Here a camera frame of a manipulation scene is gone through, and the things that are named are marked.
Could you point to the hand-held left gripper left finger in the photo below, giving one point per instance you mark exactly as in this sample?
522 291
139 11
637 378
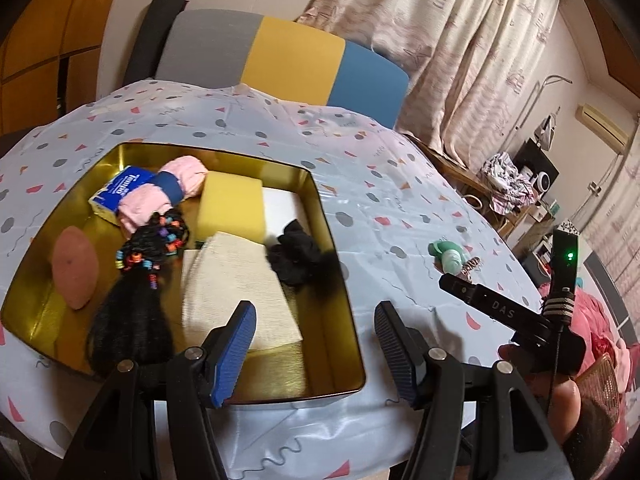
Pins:
232 355

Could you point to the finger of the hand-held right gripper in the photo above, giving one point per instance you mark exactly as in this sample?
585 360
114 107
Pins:
456 287

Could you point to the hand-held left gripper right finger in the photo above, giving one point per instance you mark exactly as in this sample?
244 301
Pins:
397 355

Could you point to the green and white toy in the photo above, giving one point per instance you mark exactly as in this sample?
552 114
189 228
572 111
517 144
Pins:
450 259

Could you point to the gold metal tray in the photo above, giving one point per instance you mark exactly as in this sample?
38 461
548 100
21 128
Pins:
280 375

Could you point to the beige cloth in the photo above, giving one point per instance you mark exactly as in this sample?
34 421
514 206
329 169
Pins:
235 280

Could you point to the black beaded hair piece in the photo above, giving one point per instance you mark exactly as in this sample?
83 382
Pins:
130 310

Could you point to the black scrunchie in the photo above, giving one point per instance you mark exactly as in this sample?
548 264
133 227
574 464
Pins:
295 260

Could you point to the yellow sponge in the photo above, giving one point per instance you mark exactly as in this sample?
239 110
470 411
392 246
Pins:
230 205

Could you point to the white block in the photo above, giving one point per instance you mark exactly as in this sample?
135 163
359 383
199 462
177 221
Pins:
280 210

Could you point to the brown oval puff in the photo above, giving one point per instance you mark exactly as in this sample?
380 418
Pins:
75 265

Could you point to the person's right hand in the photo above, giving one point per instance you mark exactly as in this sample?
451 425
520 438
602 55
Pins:
560 395

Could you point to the white shelf unit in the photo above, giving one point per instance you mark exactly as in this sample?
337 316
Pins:
542 255

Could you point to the patterned light blue tablecloth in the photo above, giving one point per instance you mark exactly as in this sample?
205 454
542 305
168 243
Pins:
400 210

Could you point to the pink blanket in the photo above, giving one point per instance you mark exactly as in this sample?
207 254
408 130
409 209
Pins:
600 320

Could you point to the pile of patterned clothes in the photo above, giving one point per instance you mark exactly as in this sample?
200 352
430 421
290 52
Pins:
505 180

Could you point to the wooden side table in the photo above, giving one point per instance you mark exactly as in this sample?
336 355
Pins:
450 165

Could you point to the woven basket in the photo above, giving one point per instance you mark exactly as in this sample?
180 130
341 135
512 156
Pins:
600 380

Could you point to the white patterned curtain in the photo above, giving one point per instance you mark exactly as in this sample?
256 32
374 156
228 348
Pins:
620 220

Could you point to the pink rolled towel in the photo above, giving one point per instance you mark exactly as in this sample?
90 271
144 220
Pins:
140 205

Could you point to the white clothes iron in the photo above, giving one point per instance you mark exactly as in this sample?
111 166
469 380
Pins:
549 127

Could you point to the blue tissue pack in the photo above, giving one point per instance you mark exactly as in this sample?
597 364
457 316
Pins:
120 190

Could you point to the cream air conditioner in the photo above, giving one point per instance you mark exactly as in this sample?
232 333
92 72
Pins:
600 125

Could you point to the beige patterned curtain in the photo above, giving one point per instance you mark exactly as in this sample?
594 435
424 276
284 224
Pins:
450 60

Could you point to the grey yellow blue chair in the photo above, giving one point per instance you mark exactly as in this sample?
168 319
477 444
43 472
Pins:
295 55

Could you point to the wooden wardrobe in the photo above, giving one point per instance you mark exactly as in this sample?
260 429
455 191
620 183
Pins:
40 60

